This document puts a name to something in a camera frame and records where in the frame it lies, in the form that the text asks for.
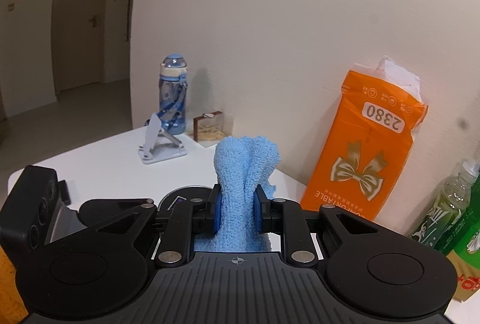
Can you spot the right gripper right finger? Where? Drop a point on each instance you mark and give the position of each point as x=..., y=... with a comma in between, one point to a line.
x=286, y=219

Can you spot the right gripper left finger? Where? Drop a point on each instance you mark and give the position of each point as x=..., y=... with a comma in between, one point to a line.
x=182, y=215

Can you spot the blue microfiber cloth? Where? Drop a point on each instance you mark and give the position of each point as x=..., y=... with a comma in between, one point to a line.
x=242, y=164

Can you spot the white phone stand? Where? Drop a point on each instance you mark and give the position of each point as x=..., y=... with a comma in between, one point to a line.
x=159, y=145

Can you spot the clear cookie box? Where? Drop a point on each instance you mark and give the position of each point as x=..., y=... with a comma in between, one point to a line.
x=211, y=128

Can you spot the orange tissue pack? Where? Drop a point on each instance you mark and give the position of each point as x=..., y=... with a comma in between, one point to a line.
x=378, y=115

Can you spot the blue kids water bottle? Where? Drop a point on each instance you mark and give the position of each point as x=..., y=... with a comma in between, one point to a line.
x=173, y=90

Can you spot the clear plastic drink bottle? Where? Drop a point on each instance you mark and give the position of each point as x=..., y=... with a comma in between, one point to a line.
x=452, y=201

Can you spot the green tissue pack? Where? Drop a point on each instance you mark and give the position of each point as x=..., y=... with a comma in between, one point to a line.
x=461, y=247

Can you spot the brown wooden door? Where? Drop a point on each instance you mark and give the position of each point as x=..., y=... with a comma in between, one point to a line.
x=77, y=43

